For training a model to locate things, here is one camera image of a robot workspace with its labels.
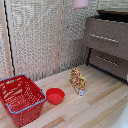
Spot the blue basket handle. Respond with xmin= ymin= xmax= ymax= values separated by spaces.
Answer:
xmin=0 ymin=74 xmax=48 ymax=116

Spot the red plastic bowl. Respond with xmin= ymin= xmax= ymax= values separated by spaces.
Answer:
xmin=45 ymin=87 xmax=67 ymax=106

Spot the silver bar drawer handle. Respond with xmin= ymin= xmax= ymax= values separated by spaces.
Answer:
xmin=95 ymin=54 xmax=121 ymax=68
xmin=89 ymin=33 xmax=120 ymax=44

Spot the colourful snack bag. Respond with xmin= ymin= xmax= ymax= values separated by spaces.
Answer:
xmin=69 ymin=67 xmax=88 ymax=98

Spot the red plastic shopping basket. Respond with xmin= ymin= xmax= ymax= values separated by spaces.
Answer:
xmin=0 ymin=74 xmax=48 ymax=128

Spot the brown drawer with handle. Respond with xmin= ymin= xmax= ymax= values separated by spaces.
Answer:
xmin=82 ymin=17 xmax=128 ymax=61
xmin=88 ymin=48 xmax=128 ymax=81

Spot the dark cabinet frame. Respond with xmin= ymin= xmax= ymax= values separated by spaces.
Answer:
xmin=85 ymin=9 xmax=128 ymax=83

